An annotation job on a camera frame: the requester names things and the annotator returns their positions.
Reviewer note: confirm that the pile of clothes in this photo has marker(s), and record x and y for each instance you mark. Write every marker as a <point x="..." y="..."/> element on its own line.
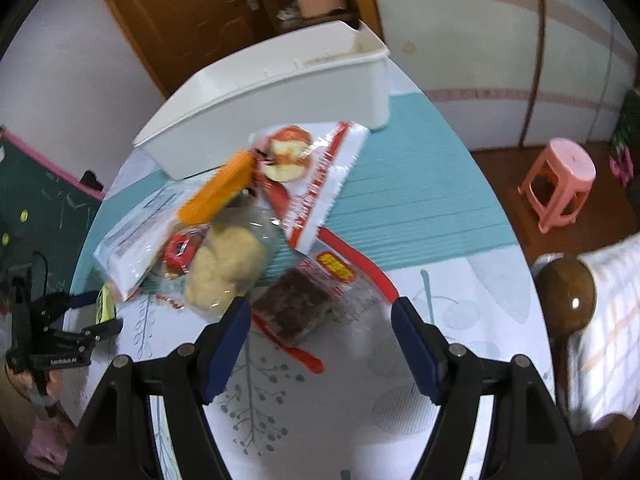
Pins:
<point x="625" y="145"/>

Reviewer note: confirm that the pink plastic stool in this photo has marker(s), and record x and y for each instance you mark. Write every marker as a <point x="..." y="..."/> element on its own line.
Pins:
<point x="560" y="180"/>

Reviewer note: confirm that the wooden corner shelf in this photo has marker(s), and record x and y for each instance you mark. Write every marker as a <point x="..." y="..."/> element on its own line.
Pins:
<point x="325" y="20"/>

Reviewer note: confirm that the floral wardrobe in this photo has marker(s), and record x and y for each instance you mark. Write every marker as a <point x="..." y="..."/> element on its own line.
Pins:
<point x="500" y="35"/>

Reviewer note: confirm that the small green packet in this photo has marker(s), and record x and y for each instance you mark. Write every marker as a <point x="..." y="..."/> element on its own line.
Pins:
<point x="106" y="305"/>

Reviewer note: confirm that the green chalkboard with pink frame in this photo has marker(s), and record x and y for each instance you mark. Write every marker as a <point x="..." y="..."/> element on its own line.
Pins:
<point x="45" y="200"/>

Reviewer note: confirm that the clear packet of pale puffs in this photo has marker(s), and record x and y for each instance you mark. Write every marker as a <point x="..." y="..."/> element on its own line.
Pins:
<point x="225" y="260"/>

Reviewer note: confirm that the brown wooden door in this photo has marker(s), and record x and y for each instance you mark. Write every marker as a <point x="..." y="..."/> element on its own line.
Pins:
<point x="175" y="15"/>

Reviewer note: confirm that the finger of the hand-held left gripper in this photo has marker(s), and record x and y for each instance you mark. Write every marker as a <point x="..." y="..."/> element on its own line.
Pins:
<point x="60" y="305"/>
<point x="95" y="332"/>

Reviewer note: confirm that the brown cake red wrapper packet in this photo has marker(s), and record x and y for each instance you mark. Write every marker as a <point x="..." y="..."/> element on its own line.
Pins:
<point x="300" y="305"/>

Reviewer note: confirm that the pink cloth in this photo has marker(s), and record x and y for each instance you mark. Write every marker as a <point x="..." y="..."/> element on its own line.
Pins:
<point x="47" y="442"/>

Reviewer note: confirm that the white plastic bin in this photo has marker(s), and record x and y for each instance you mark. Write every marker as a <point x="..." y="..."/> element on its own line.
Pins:
<point x="280" y="85"/>

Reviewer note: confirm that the checked white blanket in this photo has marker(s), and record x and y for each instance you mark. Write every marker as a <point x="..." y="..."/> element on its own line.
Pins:
<point x="610" y="320"/>

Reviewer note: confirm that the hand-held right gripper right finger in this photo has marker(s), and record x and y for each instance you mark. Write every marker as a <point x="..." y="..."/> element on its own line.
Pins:
<point x="420" y="352"/>

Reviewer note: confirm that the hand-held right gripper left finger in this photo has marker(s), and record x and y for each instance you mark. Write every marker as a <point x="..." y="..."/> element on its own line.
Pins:
<point x="225" y="347"/>

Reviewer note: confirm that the red white apple print packet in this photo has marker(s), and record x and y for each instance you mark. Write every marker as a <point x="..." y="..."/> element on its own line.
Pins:
<point x="320" y="175"/>

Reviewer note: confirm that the brown wooden bed post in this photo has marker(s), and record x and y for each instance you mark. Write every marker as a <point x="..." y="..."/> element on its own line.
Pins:
<point x="565" y="295"/>

